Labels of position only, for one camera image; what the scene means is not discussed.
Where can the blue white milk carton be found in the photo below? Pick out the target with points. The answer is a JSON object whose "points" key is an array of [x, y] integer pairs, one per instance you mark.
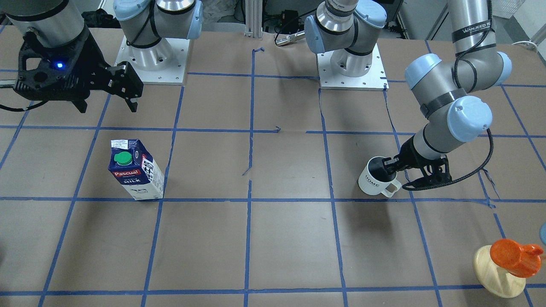
{"points": [[136, 170]]}

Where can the blue mug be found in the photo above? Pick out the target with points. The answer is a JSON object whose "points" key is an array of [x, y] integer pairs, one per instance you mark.
{"points": [[542, 233]]}

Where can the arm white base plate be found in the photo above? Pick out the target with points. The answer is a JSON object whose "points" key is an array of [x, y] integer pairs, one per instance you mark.
{"points": [[163, 64], [340, 70]]}

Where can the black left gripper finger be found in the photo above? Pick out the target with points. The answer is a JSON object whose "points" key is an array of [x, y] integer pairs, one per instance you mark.
{"points": [[391, 169], [390, 161]]}

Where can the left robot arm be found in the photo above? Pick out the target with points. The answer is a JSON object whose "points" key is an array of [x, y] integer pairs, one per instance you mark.
{"points": [[350, 28]]}

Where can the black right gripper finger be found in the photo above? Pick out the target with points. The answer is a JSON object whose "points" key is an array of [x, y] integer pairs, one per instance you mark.
{"points": [[132, 103], [81, 105]]}

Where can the wooden mug tree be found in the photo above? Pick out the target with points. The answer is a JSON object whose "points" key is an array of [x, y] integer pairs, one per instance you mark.
{"points": [[495, 279]]}

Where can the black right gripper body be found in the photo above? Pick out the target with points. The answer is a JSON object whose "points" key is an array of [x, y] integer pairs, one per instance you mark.
{"points": [[91, 64]]}

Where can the white mug grey inside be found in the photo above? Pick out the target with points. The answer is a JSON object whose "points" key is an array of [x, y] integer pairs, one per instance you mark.
{"points": [[376, 179]]}

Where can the orange mug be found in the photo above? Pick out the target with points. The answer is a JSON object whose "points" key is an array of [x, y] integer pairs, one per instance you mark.
{"points": [[521, 261]]}

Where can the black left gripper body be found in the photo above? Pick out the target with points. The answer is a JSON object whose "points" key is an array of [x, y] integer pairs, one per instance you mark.
{"points": [[412, 156]]}

